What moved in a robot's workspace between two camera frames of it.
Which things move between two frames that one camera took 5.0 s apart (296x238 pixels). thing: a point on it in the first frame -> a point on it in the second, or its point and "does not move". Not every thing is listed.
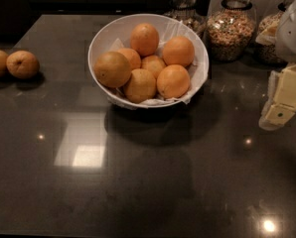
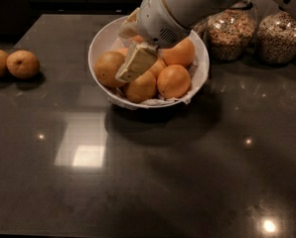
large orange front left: (113, 68) does not move
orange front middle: (141, 85) does not move
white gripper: (293, 34) -> (153, 21)
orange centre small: (154, 63) does not move
